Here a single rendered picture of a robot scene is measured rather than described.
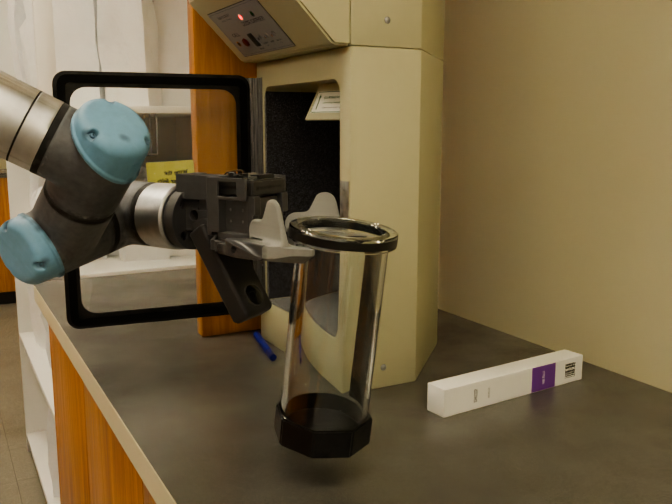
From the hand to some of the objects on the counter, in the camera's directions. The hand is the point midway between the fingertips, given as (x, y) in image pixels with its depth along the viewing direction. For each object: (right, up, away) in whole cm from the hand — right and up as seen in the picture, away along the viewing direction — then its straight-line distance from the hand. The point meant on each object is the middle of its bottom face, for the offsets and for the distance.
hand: (336, 252), depth 74 cm
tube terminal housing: (+5, -16, +49) cm, 52 cm away
